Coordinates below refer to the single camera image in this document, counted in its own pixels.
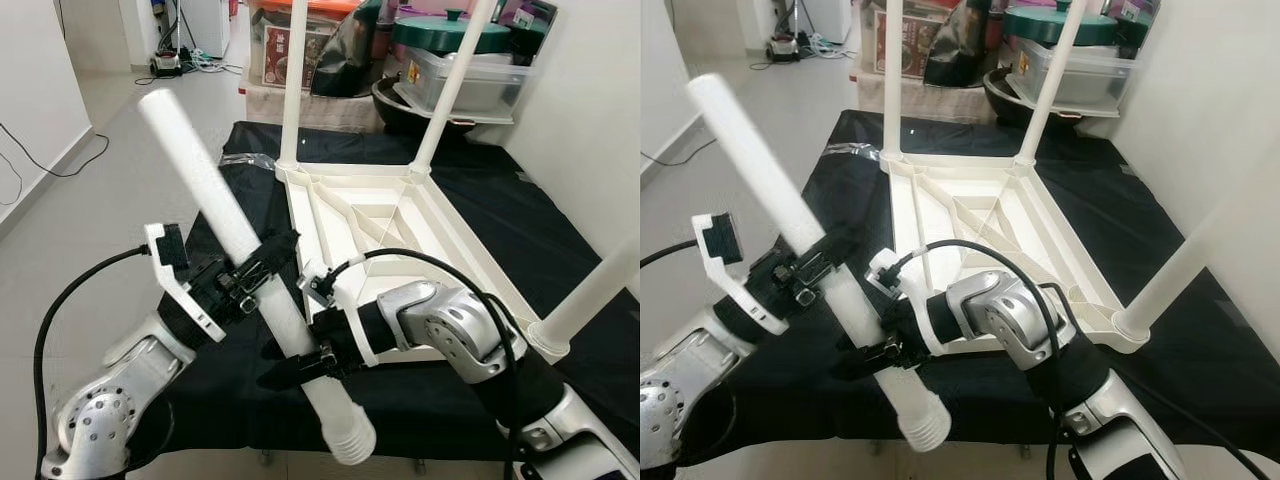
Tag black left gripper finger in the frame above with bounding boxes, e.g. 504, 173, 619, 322
232, 228, 301, 291
790, 220, 869, 283

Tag white plastic children table top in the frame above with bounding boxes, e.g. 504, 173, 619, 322
272, 160, 571, 363
882, 150, 1151, 353

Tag beige ribbed box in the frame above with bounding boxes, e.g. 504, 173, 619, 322
860, 75, 991, 121
245, 85, 386, 131

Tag storage box with red poster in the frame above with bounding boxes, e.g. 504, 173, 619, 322
870, 0, 951, 81
248, 0, 356, 91

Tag upright vacuum cleaner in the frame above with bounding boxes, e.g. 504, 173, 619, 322
765, 0, 801, 59
150, 0, 191, 76

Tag black tablecloth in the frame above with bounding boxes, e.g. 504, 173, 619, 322
700, 108, 1280, 446
125, 120, 641, 463

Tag black bag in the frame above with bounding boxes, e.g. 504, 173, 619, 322
922, 0, 1001, 88
312, 5, 386, 98

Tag white appliance cabinet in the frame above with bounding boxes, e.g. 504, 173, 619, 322
190, 0, 233, 56

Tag green pot lid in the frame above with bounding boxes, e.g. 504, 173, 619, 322
392, 8, 513, 56
1003, 0, 1119, 46

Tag clear plastic container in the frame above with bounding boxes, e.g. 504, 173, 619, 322
405, 50, 536, 116
1015, 40, 1141, 106

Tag purple and black box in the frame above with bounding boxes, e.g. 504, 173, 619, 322
1110, 0, 1161, 51
505, 0, 559, 61

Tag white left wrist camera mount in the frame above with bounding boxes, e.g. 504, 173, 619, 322
692, 212, 786, 336
143, 222, 229, 344

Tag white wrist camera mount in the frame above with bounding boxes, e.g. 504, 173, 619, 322
865, 248, 951, 356
143, 222, 229, 344
298, 262, 386, 366
692, 212, 786, 336

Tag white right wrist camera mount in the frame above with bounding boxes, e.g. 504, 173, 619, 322
298, 262, 386, 366
865, 248, 951, 356

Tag grey folding table frame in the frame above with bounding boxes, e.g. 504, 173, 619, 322
258, 450, 429, 473
870, 440, 1031, 459

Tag black floor cable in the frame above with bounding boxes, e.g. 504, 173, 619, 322
640, 140, 701, 169
0, 120, 109, 179

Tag pale cable bundle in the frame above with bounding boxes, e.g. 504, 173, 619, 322
185, 50, 246, 76
795, 35, 861, 63

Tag black wall cables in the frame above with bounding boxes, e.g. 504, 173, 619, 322
0, 150, 23, 206

